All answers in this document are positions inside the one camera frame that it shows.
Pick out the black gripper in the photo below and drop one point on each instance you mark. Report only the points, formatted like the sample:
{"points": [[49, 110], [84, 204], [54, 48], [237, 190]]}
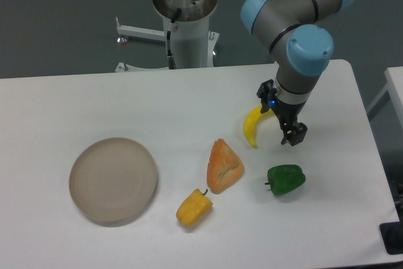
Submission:
{"points": [[293, 132]]}

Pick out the green bell pepper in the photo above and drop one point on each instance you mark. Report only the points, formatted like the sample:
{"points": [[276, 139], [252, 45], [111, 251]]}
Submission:
{"points": [[285, 178]]}

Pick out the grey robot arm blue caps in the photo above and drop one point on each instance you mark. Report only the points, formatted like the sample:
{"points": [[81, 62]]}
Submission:
{"points": [[286, 28]]}

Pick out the yellow bell pepper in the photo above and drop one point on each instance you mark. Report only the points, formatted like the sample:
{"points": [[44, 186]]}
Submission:
{"points": [[193, 208]]}

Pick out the yellow banana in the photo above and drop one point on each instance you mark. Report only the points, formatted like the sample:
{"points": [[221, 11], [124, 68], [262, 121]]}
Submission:
{"points": [[251, 122]]}

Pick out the orange triangular pastry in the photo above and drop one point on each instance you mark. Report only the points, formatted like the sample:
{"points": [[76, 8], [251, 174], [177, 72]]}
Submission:
{"points": [[224, 168]]}

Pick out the white side table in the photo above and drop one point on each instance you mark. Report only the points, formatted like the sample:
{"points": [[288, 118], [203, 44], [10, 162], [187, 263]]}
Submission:
{"points": [[391, 91]]}

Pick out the black device at table edge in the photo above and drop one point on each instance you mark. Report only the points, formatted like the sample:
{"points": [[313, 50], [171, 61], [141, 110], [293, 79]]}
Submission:
{"points": [[392, 237]]}

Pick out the beige round plate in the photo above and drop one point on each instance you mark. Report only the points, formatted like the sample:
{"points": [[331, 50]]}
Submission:
{"points": [[112, 181]]}

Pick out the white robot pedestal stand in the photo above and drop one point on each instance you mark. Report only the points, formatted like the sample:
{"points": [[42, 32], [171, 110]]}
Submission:
{"points": [[186, 32]]}

